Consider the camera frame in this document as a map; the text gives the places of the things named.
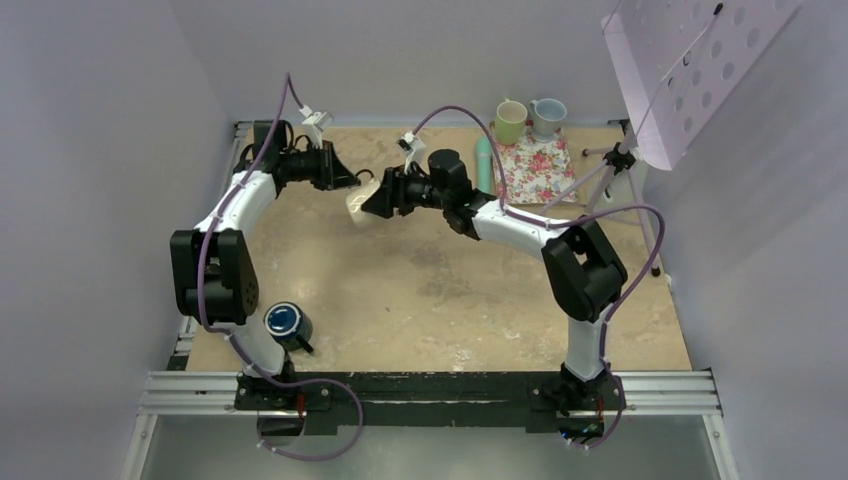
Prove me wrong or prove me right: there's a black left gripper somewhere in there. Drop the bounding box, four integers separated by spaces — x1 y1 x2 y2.
280 140 360 191

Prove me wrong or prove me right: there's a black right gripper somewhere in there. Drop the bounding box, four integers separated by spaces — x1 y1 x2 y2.
362 162 450 220

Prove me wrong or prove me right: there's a cream enamel mug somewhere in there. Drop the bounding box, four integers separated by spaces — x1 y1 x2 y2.
345 178 381 229

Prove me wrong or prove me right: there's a grey white mug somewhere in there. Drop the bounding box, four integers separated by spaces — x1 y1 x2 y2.
529 98 568 143

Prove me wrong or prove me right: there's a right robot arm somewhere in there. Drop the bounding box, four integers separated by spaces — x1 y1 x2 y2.
346 149 627 408

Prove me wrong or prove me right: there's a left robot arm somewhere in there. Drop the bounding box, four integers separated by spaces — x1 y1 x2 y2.
170 120 360 409

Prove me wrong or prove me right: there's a green mug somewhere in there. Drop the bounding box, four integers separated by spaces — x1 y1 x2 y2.
494 99 528 146

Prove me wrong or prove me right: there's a dark blue mug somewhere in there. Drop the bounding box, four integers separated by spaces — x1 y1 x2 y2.
263 302 315 354

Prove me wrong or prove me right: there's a teal toy microphone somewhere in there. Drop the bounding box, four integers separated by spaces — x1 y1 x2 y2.
475 135 494 194

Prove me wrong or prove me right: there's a floral pattern tray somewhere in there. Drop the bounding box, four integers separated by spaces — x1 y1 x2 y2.
492 127 575 205

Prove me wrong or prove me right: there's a lilac music stand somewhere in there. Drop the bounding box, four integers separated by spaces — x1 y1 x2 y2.
536 0 806 278

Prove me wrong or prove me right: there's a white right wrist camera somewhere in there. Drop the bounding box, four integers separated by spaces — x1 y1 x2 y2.
397 131 426 174

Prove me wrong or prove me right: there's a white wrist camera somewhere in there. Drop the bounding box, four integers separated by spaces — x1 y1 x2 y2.
397 131 426 174
299 105 334 148

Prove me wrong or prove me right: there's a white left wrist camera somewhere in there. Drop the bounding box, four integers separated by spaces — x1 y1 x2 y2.
299 105 334 148

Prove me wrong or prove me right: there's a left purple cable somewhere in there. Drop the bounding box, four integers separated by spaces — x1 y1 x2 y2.
196 72 366 464

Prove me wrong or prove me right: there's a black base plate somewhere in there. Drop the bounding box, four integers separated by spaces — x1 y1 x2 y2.
234 369 624 439

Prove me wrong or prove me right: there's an aluminium frame rail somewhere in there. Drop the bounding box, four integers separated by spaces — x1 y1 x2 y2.
119 120 741 480

